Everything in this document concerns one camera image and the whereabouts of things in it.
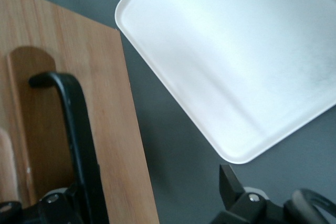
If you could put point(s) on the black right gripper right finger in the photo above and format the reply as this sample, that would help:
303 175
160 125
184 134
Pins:
229 184

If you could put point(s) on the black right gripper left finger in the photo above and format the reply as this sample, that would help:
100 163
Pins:
90 195

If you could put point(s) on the white rectangular plastic tray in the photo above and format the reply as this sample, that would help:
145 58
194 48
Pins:
223 64

